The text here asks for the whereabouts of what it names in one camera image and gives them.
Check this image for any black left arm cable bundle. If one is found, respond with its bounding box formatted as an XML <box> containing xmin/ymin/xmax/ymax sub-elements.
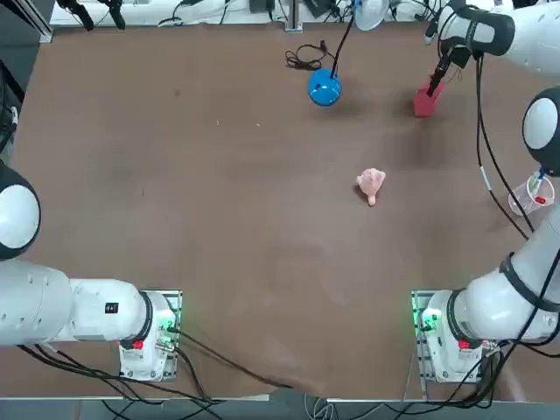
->
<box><xmin>17</xmin><ymin>343</ymin><xmax>228</xmax><ymax>404</ymax></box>

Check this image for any black right base cable bundle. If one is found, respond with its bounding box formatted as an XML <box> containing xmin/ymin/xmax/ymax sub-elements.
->
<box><xmin>402</xmin><ymin>339</ymin><xmax>560</xmax><ymax>415</ymax></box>

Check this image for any red rectangular block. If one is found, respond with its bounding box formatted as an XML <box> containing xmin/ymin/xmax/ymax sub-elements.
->
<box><xmin>412</xmin><ymin>81</ymin><xmax>448</xmax><ymax>119</ymax></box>

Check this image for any pink plush pig toy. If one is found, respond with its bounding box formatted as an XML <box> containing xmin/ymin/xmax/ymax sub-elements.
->
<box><xmin>355</xmin><ymin>167</ymin><xmax>388</xmax><ymax>207</ymax></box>

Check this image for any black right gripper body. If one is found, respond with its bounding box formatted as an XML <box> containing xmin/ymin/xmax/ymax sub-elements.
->
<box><xmin>444</xmin><ymin>43</ymin><xmax>473</xmax><ymax>71</ymax></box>

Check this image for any aluminium frame profile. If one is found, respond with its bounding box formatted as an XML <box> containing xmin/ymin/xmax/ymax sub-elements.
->
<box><xmin>17</xmin><ymin>0</ymin><xmax>54</xmax><ymax>44</ymax></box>

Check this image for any thick black base cable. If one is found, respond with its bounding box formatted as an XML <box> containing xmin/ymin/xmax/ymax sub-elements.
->
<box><xmin>168</xmin><ymin>327</ymin><xmax>295</xmax><ymax>390</ymax></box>

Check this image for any clear pink pen cup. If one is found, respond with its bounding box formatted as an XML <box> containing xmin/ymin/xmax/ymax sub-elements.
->
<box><xmin>507</xmin><ymin>172</ymin><xmax>556</xmax><ymax>218</ymax></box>

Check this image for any aluminium camera post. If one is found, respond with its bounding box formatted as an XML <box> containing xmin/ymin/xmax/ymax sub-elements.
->
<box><xmin>283</xmin><ymin>0</ymin><xmax>305</xmax><ymax>33</ymax></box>

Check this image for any black tripod leg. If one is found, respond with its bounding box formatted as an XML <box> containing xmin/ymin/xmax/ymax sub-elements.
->
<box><xmin>96</xmin><ymin>0</ymin><xmax>127</xmax><ymax>30</ymax></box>
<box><xmin>55</xmin><ymin>0</ymin><xmax>95</xmax><ymax>32</ymax></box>

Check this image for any blue desk lamp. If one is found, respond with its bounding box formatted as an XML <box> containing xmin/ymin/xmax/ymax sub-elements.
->
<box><xmin>306</xmin><ymin>0</ymin><xmax>389</xmax><ymax>108</ymax></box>

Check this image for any black lamp power cable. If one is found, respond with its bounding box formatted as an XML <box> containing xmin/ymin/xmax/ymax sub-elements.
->
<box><xmin>284</xmin><ymin>39</ymin><xmax>336</xmax><ymax>71</ymax></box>

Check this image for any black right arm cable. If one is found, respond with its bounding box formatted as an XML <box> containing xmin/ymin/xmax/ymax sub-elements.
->
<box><xmin>473</xmin><ymin>54</ymin><xmax>537</xmax><ymax>241</ymax></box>

